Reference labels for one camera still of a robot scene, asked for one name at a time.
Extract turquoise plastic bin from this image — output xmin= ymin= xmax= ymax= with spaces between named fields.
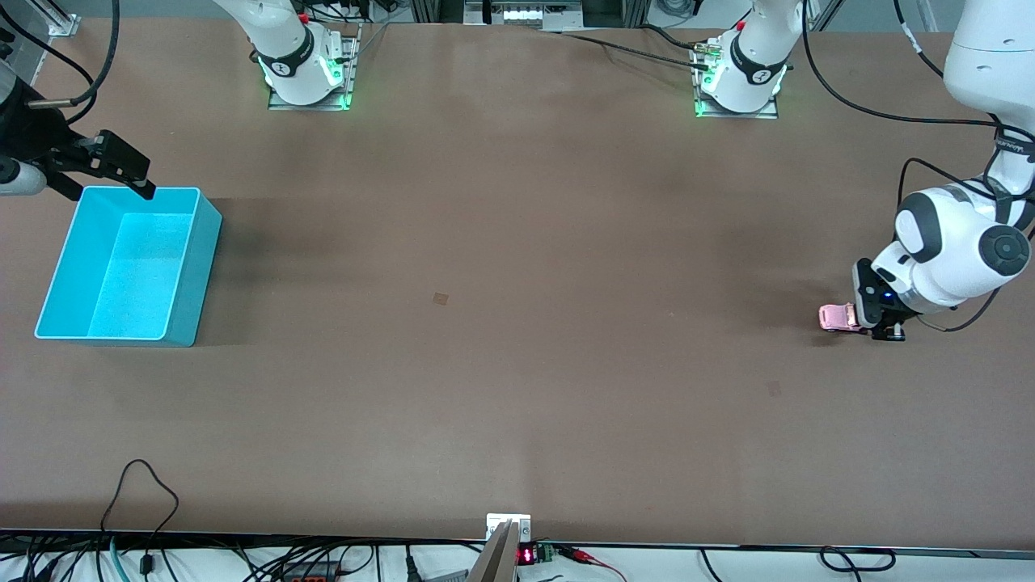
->
xmin=34 ymin=186 xmax=223 ymax=348

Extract lit equipment rack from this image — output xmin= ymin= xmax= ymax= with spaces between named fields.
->
xmin=463 ymin=0 xmax=587 ymax=33

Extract aluminium frame profile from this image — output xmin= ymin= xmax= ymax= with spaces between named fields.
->
xmin=44 ymin=0 xmax=82 ymax=37

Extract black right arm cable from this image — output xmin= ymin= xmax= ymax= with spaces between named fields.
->
xmin=0 ymin=0 xmax=122 ymax=126

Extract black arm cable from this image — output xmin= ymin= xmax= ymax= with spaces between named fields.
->
xmin=0 ymin=0 xmax=122 ymax=126
xmin=801 ymin=0 xmax=1035 ymax=334

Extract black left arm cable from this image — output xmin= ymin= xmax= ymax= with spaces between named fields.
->
xmin=801 ymin=0 xmax=1035 ymax=334

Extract black coiled cable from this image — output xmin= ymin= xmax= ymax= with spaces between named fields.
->
xmin=819 ymin=546 xmax=897 ymax=573

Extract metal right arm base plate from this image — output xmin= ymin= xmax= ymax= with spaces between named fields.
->
xmin=267 ymin=36 xmax=358 ymax=112

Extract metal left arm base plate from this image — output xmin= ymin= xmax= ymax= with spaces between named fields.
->
xmin=694 ymin=47 xmax=781 ymax=120

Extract thin black looped cable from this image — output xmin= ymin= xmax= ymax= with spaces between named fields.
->
xmin=101 ymin=459 xmax=180 ymax=582

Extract thick black base cable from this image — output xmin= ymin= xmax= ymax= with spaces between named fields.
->
xmin=558 ymin=26 xmax=716 ymax=74

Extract red clip lead wires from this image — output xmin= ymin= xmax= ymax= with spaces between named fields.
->
xmin=558 ymin=546 xmax=627 ymax=582

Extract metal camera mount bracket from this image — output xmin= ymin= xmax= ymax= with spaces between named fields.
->
xmin=465 ymin=513 xmax=532 ymax=582

